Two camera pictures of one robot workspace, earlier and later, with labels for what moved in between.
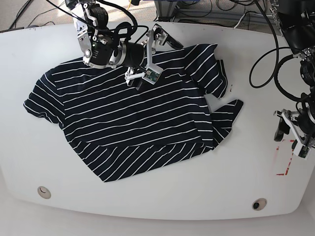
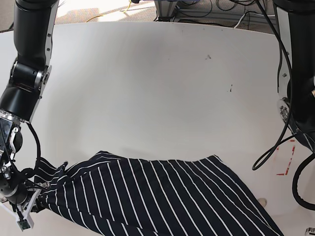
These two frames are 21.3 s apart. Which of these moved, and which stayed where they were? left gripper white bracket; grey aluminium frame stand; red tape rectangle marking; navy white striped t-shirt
Moved: navy white striped t-shirt; left gripper white bracket
Stayed: red tape rectangle marking; grey aluminium frame stand
